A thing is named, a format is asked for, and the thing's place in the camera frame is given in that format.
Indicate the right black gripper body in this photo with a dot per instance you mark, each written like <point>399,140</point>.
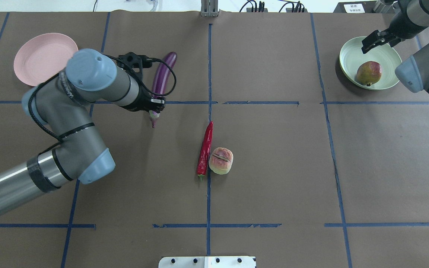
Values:
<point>400,29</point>

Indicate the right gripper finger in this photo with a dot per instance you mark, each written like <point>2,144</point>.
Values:
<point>370,42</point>

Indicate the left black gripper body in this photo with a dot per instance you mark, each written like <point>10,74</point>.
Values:
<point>144,105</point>

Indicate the whole pomegranate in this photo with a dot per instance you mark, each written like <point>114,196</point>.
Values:
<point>369,73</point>

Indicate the purple eggplant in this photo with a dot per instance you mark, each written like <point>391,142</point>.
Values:
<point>160,82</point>

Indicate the red chili pepper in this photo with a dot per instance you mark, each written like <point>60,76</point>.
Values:
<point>201,169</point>

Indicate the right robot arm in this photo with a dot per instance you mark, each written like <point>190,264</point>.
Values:
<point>412,19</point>

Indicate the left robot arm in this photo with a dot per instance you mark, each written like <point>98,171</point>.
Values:
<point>59,106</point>

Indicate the green plate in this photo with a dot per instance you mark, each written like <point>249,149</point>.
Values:
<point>351,57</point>

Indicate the pink plate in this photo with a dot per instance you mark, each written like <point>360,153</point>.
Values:
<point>42,57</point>

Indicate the aluminium frame post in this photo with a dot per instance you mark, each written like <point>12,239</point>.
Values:
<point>209,8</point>

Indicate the white camera stand base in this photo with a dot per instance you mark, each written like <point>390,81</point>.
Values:
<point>208,262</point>

